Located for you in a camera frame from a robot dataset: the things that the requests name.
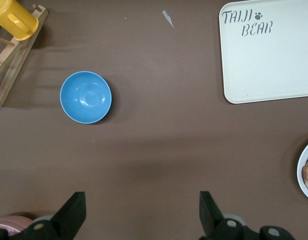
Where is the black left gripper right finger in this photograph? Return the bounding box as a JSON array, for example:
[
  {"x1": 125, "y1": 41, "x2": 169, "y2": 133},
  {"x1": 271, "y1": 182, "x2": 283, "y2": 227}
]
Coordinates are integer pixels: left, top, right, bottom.
[{"x1": 199, "y1": 191, "x2": 296, "y2": 240}]

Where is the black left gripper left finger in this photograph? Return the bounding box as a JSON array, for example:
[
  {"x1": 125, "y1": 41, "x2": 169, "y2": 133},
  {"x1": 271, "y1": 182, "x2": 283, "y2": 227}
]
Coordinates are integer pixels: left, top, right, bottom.
[{"x1": 0, "y1": 191, "x2": 87, "y2": 240}]

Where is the white round plate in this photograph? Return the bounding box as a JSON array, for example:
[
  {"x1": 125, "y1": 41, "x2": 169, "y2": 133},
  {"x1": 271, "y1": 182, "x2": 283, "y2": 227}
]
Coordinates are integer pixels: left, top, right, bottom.
[{"x1": 297, "y1": 139, "x2": 308, "y2": 202}]

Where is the pink bowl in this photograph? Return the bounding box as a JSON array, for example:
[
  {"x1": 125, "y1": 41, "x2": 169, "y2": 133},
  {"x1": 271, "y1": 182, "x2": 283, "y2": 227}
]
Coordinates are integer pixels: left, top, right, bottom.
[{"x1": 0, "y1": 216, "x2": 32, "y2": 236}]

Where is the blue bowl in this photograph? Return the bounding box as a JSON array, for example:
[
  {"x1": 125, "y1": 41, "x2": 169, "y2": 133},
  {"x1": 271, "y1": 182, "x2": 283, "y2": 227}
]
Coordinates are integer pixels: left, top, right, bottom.
[{"x1": 59, "y1": 70, "x2": 112, "y2": 125}]

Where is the wooden mug rack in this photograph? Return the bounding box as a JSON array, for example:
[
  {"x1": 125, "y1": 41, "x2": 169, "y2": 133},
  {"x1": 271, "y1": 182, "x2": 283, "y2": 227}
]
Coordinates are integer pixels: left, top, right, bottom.
[{"x1": 0, "y1": 4, "x2": 49, "y2": 109}]

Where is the cream tray with bear print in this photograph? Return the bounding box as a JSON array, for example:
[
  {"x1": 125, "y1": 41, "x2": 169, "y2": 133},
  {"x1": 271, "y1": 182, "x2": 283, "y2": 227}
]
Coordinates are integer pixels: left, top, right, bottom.
[{"x1": 219, "y1": 0, "x2": 308, "y2": 105}]

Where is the yellow mug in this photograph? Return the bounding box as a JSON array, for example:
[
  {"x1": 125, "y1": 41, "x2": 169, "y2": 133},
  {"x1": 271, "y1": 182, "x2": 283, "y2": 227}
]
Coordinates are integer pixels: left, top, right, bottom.
[{"x1": 0, "y1": 0, "x2": 40, "y2": 42}]

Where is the small white paper scrap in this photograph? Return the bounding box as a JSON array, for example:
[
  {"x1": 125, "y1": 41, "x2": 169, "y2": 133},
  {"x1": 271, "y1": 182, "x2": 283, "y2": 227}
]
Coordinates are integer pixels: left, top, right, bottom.
[{"x1": 162, "y1": 10, "x2": 176, "y2": 29}]

